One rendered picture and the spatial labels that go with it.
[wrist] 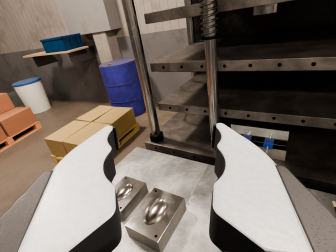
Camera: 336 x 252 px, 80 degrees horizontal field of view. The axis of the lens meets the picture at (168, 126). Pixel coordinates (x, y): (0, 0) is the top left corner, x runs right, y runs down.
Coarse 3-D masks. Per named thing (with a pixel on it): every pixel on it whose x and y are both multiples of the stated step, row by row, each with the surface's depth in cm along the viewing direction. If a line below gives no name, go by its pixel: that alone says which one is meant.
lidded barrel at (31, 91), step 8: (24, 80) 462; (32, 80) 446; (40, 80) 465; (16, 88) 438; (24, 88) 438; (32, 88) 446; (40, 88) 461; (24, 96) 447; (32, 96) 451; (40, 96) 463; (24, 104) 462; (32, 104) 458; (40, 104) 466; (48, 104) 485
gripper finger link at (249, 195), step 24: (216, 144) 12; (240, 144) 10; (216, 168) 10; (240, 168) 8; (264, 168) 8; (216, 192) 7; (240, 192) 7; (264, 192) 7; (216, 216) 6; (240, 216) 6; (264, 216) 6; (288, 216) 6; (216, 240) 7; (240, 240) 6; (264, 240) 6; (288, 240) 6
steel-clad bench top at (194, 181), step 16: (128, 160) 120; (144, 160) 118; (160, 160) 116; (176, 160) 113; (192, 160) 111; (128, 176) 108; (144, 176) 106; (160, 176) 104; (176, 176) 102; (192, 176) 100; (208, 176) 99; (176, 192) 93; (192, 192) 92; (208, 192) 90; (320, 192) 81; (192, 208) 84; (208, 208) 83; (192, 224) 78; (208, 224) 77; (128, 240) 76; (176, 240) 73; (192, 240) 72; (208, 240) 72
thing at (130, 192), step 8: (120, 184) 95; (128, 184) 95; (136, 184) 93; (144, 184) 93; (120, 192) 92; (128, 192) 92; (136, 192) 89; (144, 192) 93; (120, 200) 86; (128, 200) 86; (136, 200) 89; (120, 208) 84; (128, 208) 85; (120, 216) 84
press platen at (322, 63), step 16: (288, 32) 133; (304, 32) 124; (320, 32) 116; (192, 48) 137; (224, 48) 120; (240, 48) 112; (256, 48) 106; (272, 48) 100; (288, 48) 95; (304, 48) 90; (320, 48) 86; (160, 64) 113; (176, 64) 108; (192, 64) 103; (224, 64) 98; (240, 64) 91; (256, 64) 88; (272, 64) 85; (288, 64) 82; (304, 64) 79; (320, 64) 77
